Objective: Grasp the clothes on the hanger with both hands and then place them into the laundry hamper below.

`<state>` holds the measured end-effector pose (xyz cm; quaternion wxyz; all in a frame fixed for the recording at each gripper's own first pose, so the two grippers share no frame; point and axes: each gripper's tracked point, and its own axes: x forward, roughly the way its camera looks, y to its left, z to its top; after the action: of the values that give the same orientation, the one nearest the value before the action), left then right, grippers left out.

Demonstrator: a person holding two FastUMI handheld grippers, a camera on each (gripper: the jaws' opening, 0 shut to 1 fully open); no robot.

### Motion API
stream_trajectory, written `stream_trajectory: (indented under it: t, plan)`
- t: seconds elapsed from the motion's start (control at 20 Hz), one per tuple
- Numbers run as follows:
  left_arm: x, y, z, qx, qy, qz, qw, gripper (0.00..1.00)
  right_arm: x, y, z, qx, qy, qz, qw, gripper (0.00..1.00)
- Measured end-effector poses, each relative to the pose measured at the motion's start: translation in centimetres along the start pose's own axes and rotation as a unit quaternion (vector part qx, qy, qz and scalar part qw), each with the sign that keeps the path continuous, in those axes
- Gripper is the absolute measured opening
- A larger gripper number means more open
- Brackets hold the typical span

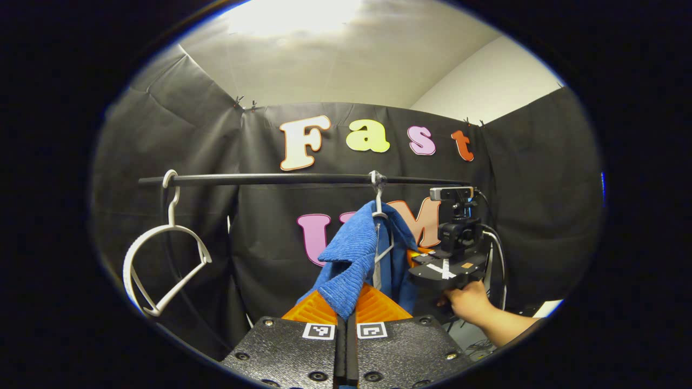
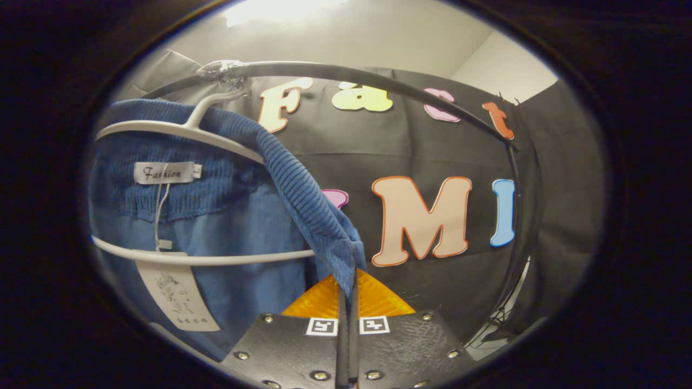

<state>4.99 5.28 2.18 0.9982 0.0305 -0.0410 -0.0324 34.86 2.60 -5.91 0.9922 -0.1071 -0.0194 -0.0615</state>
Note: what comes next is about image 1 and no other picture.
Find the blue jacket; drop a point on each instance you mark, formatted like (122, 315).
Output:
(351, 254)

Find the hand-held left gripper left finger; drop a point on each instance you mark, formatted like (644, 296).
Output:
(292, 351)

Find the black clothes rack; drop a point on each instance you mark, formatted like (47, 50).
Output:
(270, 179)

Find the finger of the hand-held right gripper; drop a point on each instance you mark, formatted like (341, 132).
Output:
(417, 254)

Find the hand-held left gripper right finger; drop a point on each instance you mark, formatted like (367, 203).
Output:
(400, 351)

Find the white clothes hanger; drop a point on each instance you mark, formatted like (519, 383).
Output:
(171, 213)
(378, 208)

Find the ceiling light panel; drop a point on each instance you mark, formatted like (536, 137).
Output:
(292, 16)

